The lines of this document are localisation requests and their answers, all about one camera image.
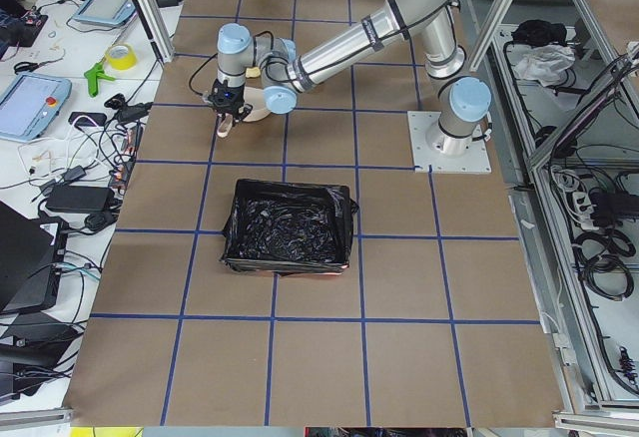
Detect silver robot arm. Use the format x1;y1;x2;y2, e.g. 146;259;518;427
203;0;491;157

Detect black laptop computer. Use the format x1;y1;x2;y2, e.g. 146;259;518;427
1;204;69;315

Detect blue teach pendant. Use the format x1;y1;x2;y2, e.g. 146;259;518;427
1;73;72;143
72;0;135;27

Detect crumpled white cloth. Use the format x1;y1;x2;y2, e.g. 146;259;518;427
513;45;575;87

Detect far blue teach pendant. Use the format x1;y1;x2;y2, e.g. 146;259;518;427
72;0;135;27

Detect yellow tape roll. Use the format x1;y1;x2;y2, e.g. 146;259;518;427
105;43;138;71

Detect black lined trash bin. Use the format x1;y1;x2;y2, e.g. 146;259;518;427
221;179;358;275

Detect black scissors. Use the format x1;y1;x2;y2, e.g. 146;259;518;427
13;61;49;74

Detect black power adapter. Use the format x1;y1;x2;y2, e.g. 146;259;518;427
45;186;115;214

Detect green handled grabber tool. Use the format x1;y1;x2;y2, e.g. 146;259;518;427
84;60;116;98

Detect near blue teach pendant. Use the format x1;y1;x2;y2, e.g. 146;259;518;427
1;73;72;143

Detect beige plastic dustpan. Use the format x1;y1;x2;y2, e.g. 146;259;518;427
217;87;271;138

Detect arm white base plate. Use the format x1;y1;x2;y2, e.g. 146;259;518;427
407;111;492;175

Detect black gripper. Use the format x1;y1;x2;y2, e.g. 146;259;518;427
204;79;251;124

